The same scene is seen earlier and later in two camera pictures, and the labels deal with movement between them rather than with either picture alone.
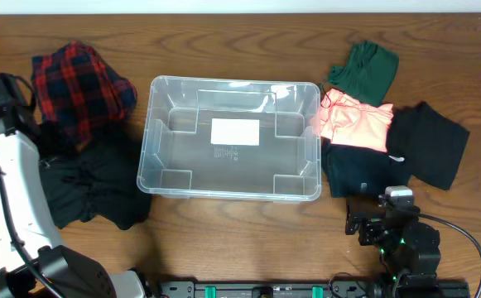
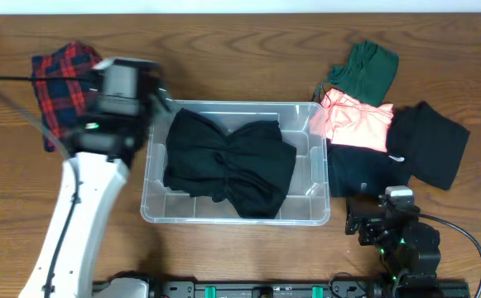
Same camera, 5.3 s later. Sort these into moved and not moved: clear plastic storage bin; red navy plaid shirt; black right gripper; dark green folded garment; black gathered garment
Moved: clear plastic storage bin; black gathered garment
Not moved: black right gripper; red navy plaid shirt; dark green folded garment
